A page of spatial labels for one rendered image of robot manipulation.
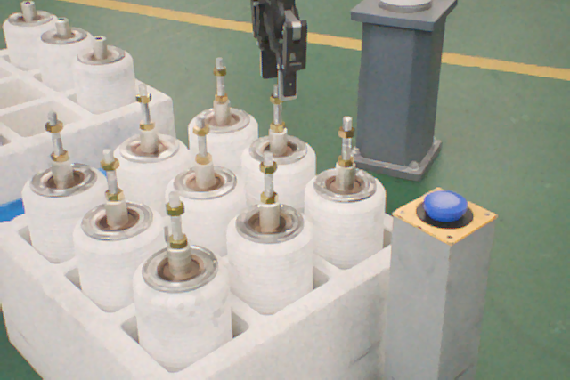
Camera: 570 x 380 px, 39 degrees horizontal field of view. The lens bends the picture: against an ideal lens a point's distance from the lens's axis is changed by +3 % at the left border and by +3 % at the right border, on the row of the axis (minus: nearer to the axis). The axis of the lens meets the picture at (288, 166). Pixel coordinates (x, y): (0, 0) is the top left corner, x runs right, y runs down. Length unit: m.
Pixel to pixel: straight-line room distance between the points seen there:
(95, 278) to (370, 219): 0.31
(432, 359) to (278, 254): 0.19
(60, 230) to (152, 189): 0.12
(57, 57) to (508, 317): 0.82
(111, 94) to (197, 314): 0.60
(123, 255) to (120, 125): 0.47
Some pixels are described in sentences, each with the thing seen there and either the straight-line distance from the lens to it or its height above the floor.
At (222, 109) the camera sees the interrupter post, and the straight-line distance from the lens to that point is 1.06.
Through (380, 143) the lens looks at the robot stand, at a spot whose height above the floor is 0.06.
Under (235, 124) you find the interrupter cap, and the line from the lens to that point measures 1.06.
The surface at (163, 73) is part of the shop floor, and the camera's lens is 1.90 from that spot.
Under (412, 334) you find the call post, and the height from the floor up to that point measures 0.19.
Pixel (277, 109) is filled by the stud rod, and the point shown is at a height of 0.31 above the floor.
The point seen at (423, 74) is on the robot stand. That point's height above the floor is 0.20.
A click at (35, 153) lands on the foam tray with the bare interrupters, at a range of 1.23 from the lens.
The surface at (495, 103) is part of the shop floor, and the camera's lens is 1.76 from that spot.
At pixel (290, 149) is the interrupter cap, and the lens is 1.00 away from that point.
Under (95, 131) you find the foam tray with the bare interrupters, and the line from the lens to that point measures 1.27.
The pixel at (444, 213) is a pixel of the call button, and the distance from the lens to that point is 0.74.
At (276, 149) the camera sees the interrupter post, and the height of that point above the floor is 0.26.
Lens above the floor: 0.73
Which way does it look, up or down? 30 degrees down
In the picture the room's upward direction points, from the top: 1 degrees counter-clockwise
